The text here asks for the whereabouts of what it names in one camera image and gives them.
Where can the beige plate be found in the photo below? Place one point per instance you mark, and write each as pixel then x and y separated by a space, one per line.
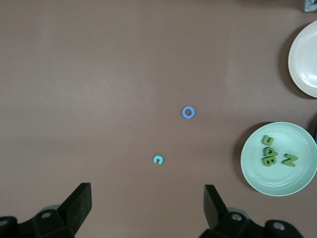
pixel 304 62

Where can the green foam letter p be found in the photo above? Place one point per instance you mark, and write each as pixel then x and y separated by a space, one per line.
pixel 265 153

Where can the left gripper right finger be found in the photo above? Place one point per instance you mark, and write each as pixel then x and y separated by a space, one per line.
pixel 213 208

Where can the blue foam letter O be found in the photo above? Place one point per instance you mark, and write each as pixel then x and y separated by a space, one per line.
pixel 183 112

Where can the green foam letter N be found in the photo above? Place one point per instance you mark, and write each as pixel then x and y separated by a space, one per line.
pixel 289 160

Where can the green foam letter B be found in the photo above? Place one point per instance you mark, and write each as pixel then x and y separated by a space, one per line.
pixel 266 162

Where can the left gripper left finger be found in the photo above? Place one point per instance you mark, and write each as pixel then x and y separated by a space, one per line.
pixel 76 205

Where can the cyan foam letter c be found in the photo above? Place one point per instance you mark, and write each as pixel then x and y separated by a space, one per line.
pixel 154 158

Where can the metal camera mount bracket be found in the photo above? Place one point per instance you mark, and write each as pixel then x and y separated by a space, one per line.
pixel 310 6

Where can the green foam letter u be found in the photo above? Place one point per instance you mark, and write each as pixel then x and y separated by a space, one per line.
pixel 264 140

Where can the brown paper table cover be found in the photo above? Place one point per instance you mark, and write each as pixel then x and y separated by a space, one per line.
pixel 99 74

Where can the green plate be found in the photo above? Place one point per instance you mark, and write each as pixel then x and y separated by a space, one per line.
pixel 280 183

